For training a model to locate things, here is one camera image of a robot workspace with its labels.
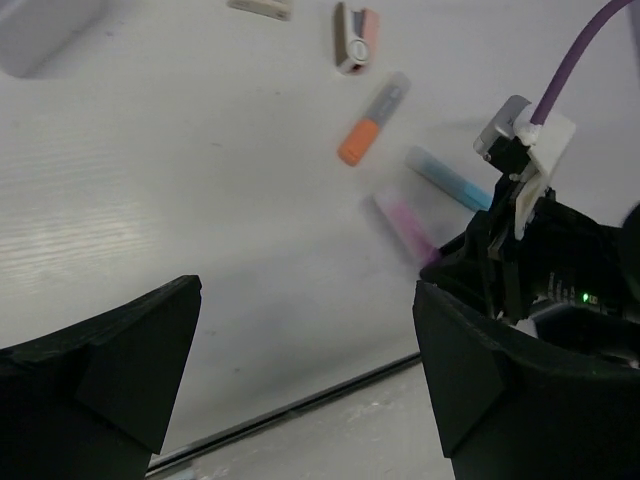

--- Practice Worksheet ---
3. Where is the purple pink highlighter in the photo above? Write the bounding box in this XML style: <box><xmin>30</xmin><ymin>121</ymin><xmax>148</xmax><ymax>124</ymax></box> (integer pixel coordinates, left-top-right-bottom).
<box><xmin>372</xmin><ymin>187</ymin><xmax>441</xmax><ymax>270</ymax></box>

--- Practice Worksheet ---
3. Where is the orange grey highlighter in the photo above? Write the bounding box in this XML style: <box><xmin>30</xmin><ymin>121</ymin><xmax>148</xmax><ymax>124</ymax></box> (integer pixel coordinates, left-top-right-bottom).
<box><xmin>337</xmin><ymin>72</ymin><xmax>411</xmax><ymax>167</ymax></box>

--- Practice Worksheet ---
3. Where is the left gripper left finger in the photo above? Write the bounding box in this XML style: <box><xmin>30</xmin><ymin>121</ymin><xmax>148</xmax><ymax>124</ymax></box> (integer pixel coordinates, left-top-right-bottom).
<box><xmin>1</xmin><ymin>275</ymin><xmax>202</xmax><ymax>479</ymax></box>

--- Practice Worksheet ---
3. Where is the left white divided container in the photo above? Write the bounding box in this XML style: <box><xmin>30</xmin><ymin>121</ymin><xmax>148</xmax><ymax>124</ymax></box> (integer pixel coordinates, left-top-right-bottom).
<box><xmin>1</xmin><ymin>0</ymin><xmax>106</xmax><ymax>78</ymax></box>

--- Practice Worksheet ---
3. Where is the pink white mini stapler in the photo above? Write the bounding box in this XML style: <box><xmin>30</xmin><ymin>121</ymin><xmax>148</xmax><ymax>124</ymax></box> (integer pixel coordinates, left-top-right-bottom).
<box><xmin>332</xmin><ymin>1</ymin><xmax>380</xmax><ymax>75</ymax></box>

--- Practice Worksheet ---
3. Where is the light blue highlighter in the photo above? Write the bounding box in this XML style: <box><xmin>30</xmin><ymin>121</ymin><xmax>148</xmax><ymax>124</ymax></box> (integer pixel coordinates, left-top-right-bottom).
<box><xmin>405</xmin><ymin>146</ymin><xmax>492</xmax><ymax>212</ymax></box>

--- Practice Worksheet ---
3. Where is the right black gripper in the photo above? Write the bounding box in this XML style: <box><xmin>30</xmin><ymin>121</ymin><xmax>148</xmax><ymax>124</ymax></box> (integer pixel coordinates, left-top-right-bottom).
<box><xmin>420</xmin><ymin>187</ymin><xmax>639</xmax><ymax>368</ymax></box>

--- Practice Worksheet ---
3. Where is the staples box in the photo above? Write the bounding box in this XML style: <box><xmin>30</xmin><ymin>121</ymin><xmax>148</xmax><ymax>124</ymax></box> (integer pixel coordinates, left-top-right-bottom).
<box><xmin>227</xmin><ymin>0</ymin><xmax>293</xmax><ymax>21</ymax></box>

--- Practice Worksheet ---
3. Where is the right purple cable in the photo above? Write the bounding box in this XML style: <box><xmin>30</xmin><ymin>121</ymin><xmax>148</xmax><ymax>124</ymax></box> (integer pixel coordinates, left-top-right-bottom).
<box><xmin>529</xmin><ymin>0</ymin><xmax>639</xmax><ymax>126</ymax></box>

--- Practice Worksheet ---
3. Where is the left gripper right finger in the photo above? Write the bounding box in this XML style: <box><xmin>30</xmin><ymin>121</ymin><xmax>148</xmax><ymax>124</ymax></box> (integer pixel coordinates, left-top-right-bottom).
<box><xmin>413</xmin><ymin>282</ymin><xmax>639</xmax><ymax>479</ymax></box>

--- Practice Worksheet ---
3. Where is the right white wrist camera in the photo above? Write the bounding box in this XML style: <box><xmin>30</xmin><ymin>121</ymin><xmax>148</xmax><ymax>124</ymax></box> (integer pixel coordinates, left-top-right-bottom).
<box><xmin>473</xmin><ymin>95</ymin><xmax>576</xmax><ymax>240</ymax></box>

